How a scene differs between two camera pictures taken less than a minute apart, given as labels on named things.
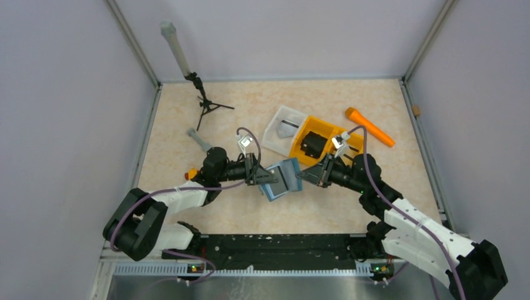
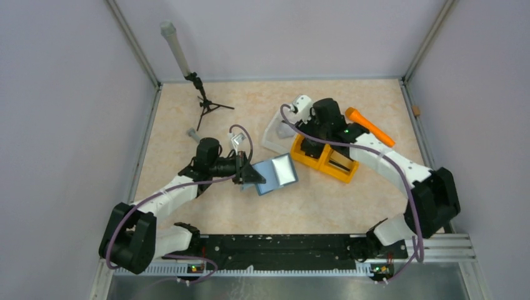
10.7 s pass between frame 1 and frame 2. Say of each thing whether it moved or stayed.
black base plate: stayed
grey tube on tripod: stayed
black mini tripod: stayed
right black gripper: moved
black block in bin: stayed
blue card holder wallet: moved
